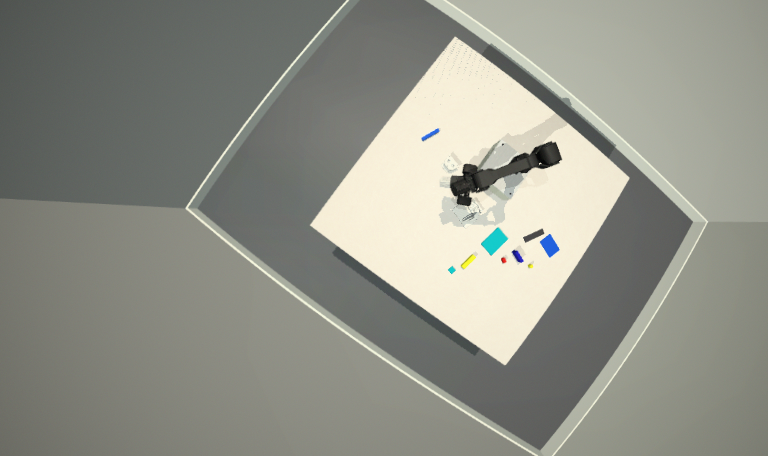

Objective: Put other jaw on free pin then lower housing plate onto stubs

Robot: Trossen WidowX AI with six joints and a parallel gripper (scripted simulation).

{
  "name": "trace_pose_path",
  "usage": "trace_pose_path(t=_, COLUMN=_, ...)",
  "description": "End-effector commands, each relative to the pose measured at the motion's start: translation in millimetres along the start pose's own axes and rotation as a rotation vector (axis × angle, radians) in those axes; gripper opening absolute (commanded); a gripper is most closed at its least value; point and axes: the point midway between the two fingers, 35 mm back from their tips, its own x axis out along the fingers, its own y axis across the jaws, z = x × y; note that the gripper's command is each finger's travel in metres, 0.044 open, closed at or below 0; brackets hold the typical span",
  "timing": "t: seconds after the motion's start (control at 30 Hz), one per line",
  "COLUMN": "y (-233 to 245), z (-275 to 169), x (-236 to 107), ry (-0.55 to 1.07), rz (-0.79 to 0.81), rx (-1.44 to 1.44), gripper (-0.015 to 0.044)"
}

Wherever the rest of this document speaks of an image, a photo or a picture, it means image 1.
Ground yellow rectangular bar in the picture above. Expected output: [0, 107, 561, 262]
[461, 254, 476, 269]

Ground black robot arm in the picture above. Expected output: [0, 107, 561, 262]
[450, 141, 563, 197]

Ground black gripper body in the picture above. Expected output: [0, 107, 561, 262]
[456, 163, 478, 206]

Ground dark grey flat bar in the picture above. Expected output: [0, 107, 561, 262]
[523, 229, 545, 243]

